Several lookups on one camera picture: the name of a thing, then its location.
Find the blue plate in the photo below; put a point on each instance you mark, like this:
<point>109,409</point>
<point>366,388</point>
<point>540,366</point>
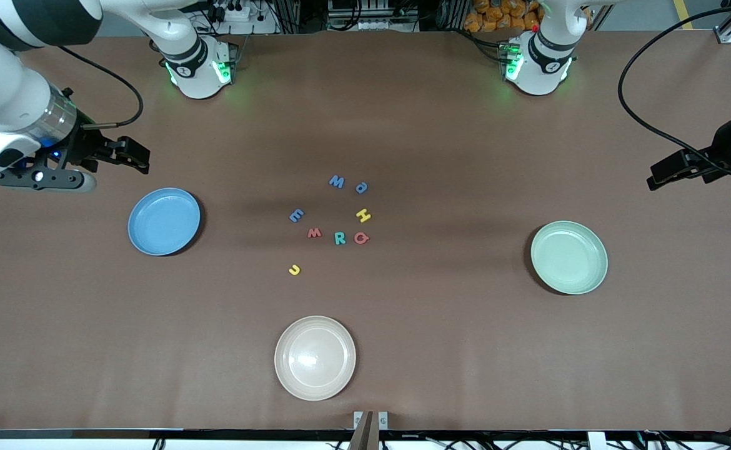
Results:
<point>164,222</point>

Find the red foam letter Q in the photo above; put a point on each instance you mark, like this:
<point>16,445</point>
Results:
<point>357,238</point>

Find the yellow foam letter u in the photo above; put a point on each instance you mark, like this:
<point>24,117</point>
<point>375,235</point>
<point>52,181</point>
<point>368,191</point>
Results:
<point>294,274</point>

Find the dark equipment rack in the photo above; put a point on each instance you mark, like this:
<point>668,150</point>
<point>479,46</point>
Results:
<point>403,12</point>

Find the teal foam letter R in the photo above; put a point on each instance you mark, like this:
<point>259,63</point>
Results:
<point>337,238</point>

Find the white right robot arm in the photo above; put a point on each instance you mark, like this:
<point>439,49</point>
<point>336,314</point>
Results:
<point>3,94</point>

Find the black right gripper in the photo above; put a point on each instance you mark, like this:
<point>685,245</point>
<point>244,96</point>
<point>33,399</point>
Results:
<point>85,145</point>

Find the orange bag pile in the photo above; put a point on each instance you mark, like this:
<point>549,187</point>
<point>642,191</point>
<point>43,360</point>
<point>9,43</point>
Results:
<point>503,15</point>

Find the blue foam letter p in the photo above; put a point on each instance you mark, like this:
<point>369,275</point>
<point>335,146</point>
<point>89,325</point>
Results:
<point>358,186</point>

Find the metal table edge bracket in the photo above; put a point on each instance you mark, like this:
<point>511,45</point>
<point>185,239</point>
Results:
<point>383,420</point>

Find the red foam letter w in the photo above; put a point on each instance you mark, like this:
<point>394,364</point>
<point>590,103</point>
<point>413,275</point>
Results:
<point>314,234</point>

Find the white block under table edge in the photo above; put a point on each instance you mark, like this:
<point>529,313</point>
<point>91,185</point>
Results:
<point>596,441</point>

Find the green plate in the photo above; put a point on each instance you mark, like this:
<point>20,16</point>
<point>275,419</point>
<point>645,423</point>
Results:
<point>568,257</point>

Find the blue foam letter W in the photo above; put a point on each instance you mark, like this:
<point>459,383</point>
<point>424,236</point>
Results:
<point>337,182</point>

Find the white power strip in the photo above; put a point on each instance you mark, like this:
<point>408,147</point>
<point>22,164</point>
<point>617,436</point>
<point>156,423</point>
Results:
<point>234,12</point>
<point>372,25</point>

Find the beige plate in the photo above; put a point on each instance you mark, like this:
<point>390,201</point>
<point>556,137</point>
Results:
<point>315,357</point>

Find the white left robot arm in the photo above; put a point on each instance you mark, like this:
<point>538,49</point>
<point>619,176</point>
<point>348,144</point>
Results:
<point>547,62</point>

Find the blue foam letter E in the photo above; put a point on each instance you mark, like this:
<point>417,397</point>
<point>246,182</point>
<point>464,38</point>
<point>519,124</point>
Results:
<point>297,216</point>

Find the brown wooden post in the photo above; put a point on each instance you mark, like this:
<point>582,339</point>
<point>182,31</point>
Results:
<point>365,434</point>

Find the yellow foam letter H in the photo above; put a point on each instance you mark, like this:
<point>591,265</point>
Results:
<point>363,215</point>

